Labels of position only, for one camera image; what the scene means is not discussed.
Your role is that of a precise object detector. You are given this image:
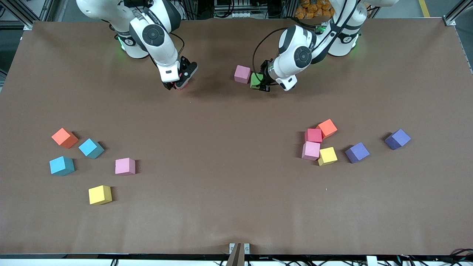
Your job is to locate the green foam cube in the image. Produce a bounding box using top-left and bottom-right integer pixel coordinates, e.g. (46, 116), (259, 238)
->
(250, 72), (265, 89)

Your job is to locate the pink foam cube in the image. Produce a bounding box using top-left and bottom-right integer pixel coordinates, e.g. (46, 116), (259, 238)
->
(302, 141), (321, 161)
(115, 158), (136, 176)
(234, 65), (251, 84)

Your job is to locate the orange foam cube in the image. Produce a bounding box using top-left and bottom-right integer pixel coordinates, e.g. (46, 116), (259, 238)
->
(316, 119), (338, 139)
(51, 128), (79, 149)

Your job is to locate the orange fruit bag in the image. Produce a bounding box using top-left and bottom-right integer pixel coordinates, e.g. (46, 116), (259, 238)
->
(295, 0), (335, 20)

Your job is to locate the yellow foam cube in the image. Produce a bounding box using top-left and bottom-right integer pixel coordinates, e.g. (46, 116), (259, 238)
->
(88, 185), (112, 205)
(318, 147), (338, 166)

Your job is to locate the purple foam cube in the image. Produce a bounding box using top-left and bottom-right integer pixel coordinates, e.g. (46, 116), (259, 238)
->
(345, 142), (370, 164)
(384, 129), (411, 150)

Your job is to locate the blue foam cube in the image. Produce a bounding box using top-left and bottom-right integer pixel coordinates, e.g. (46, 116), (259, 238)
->
(78, 139), (105, 159)
(50, 156), (75, 177)

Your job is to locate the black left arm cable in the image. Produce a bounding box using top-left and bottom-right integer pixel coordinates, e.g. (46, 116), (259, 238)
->
(252, 26), (294, 87)

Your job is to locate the aluminium frame profile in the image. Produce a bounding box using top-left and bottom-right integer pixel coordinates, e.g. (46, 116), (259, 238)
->
(0, 0), (56, 31)
(443, 0), (473, 26)

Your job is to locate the metal table edge bracket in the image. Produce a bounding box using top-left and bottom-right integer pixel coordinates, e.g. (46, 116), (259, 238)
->
(229, 243), (251, 266)

